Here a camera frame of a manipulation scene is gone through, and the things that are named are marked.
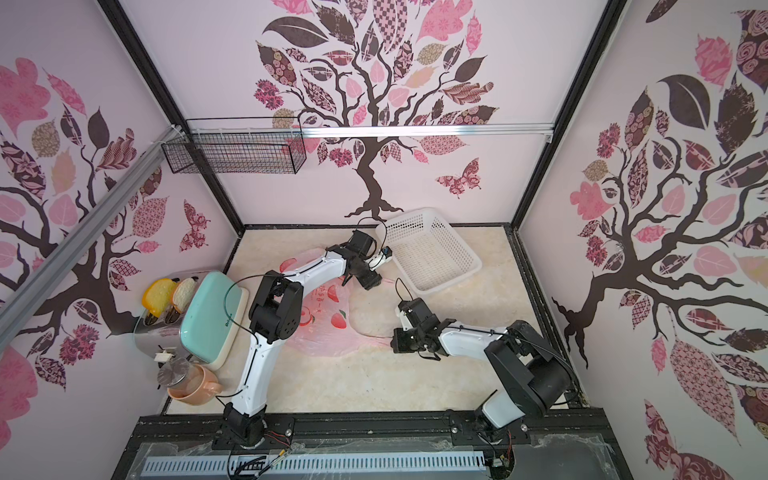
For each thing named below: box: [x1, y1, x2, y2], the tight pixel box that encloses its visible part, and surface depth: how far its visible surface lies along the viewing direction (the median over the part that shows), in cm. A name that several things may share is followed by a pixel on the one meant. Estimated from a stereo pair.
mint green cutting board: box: [180, 271, 249, 370], surface depth 81 cm
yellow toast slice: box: [142, 278, 177, 318], surface depth 80 cm
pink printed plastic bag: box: [279, 248, 393, 357], surface depth 90 cm
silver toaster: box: [133, 269, 208, 358], surface depth 79 cm
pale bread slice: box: [172, 277, 197, 314], surface depth 81 cm
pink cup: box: [167, 365, 222, 406], surface depth 76 cm
